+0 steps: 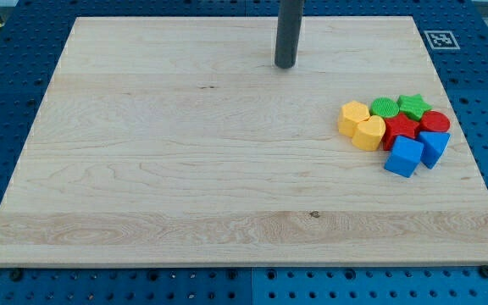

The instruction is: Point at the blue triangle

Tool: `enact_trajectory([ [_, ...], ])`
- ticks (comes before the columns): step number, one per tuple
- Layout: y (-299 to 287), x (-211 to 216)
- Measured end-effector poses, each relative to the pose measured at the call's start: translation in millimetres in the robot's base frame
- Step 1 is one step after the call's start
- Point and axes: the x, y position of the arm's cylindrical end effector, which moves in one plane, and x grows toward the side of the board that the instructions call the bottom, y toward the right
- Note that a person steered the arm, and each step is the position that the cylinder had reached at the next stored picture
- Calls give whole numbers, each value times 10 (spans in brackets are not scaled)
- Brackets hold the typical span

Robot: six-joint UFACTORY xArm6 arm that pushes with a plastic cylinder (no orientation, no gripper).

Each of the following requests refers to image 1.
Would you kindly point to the blue triangle block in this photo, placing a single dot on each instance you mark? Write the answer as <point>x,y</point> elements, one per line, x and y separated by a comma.
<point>435,144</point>

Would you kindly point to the green star block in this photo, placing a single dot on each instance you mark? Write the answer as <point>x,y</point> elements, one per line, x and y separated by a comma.
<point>413,106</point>

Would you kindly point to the white fiducial marker tag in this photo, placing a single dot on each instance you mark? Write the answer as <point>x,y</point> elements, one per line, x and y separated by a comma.
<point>441,40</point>

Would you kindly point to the green cylinder block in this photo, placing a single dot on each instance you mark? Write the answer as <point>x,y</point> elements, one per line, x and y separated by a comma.
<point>384,107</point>

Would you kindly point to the red cylinder block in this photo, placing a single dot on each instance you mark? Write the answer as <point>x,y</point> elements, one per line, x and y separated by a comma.
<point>434,121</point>

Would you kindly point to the grey cylindrical pointer rod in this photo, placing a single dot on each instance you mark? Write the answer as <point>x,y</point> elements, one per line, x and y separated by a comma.
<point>288,32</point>

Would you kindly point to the light wooden board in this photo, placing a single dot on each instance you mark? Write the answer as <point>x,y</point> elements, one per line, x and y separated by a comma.
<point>171,142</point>

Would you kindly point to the red star block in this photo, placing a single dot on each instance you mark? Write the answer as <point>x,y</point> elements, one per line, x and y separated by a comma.
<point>400,125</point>

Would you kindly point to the yellow hexagon block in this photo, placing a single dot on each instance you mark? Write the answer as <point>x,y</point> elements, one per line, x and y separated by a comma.
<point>350,116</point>

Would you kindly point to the yellow heart block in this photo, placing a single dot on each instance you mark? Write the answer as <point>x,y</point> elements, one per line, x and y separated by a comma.
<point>369,133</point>

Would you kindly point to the blue cube block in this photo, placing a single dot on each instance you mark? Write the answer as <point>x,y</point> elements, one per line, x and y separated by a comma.
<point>404,157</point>

